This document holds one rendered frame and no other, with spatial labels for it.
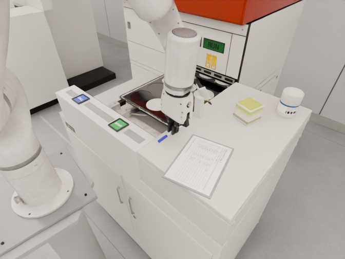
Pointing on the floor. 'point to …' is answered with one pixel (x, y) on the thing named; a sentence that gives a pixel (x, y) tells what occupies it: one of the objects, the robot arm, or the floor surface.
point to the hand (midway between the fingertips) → (173, 127)
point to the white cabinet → (158, 208)
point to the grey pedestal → (64, 237)
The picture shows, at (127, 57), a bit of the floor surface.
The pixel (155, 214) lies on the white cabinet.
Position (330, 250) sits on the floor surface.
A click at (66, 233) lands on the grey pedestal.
